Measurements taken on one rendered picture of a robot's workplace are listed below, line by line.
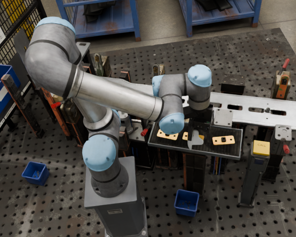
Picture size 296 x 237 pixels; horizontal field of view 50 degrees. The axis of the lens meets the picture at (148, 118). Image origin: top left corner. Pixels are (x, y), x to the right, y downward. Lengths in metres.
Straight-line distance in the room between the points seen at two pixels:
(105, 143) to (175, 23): 3.01
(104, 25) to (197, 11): 1.07
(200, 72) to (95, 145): 0.44
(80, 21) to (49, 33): 3.08
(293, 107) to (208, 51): 0.95
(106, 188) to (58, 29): 0.61
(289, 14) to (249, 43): 1.73
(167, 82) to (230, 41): 1.55
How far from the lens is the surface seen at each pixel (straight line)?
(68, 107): 1.69
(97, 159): 1.11
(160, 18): 4.12
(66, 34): 0.97
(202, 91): 1.06
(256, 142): 1.33
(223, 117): 1.46
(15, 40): 1.79
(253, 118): 1.62
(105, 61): 1.91
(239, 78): 1.76
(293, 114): 1.67
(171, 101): 0.97
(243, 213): 1.68
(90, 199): 1.30
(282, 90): 1.73
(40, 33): 0.95
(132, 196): 1.27
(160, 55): 2.43
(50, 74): 0.86
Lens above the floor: 2.22
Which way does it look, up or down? 50 degrees down
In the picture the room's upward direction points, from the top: 9 degrees counter-clockwise
